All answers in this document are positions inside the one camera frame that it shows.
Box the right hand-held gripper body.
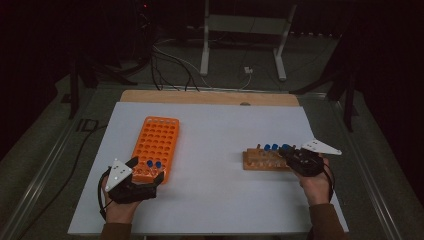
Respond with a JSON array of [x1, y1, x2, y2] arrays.
[[284, 138, 343, 178]]

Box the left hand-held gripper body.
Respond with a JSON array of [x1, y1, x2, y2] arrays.
[[104, 158, 158, 205]]

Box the wooden tube rack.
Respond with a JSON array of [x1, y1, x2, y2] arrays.
[[242, 143, 294, 172]]

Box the orange plastic tube rack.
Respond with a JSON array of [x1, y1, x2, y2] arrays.
[[125, 115, 181, 185]]

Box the person's left hand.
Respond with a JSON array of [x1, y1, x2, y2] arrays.
[[100, 174, 143, 225]]

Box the person's right hand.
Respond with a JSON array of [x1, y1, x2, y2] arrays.
[[292, 156, 334, 207]]

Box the white board mat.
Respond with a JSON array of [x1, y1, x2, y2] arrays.
[[67, 101, 350, 236]]

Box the black tripod stand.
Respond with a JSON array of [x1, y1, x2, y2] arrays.
[[289, 64, 359, 133], [68, 54, 151, 120]]

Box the white metal stand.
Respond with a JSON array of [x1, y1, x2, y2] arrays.
[[199, 0, 298, 82]]

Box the dark equipment with red light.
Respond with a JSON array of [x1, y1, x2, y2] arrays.
[[133, 0, 156, 68]]

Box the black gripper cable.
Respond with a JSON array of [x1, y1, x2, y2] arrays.
[[97, 168, 113, 221], [321, 156, 335, 204]]

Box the long black cable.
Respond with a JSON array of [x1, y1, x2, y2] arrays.
[[16, 124, 108, 240]]

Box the aluminium floor rail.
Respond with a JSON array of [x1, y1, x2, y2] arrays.
[[0, 88, 98, 240], [328, 96, 404, 240]]

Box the white cable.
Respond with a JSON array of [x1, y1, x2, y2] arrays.
[[238, 72, 254, 90]]

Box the black floor cable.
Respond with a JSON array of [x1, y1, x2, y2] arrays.
[[153, 49, 201, 93], [149, 49, 181, 92]]

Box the pale long cable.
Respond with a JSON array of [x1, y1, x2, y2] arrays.
[[152, 43, 213, 89]]

